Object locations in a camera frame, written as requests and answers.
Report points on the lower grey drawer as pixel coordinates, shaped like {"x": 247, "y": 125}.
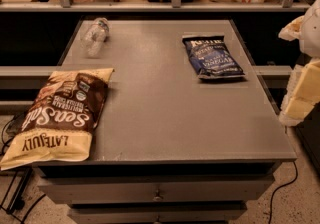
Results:
{"x": 151, "y": 214}

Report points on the upper grey drawer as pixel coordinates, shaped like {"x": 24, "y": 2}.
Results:
{"x": 183, "y": 189}

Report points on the grey drawer cabinet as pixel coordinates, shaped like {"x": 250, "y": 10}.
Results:
{"x": 161, "y": 121}

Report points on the blue chip bag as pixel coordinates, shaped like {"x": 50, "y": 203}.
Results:
{"x": 210, "y": 57}

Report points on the grey metal shelf rail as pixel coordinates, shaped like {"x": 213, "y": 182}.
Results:
{"x": 146, "y": 6}

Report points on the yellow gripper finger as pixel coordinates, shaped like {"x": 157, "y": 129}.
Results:
{"x": 298, "y": 108}
{"x": 308, "y": 87}

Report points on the clear plastic water bottle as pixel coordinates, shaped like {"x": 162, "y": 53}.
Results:
{"x": 94, "y": 37}

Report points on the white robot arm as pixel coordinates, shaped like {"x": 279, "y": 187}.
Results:
{"x": 306, "y": 29}

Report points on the brown yellow tortilla chip bag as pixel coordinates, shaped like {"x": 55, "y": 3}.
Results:
{"x": 60, "y": 123}

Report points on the grey drawer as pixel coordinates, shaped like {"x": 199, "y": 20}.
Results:
{"x": 151, "y": 214}
{"x": 183, "y": 189}

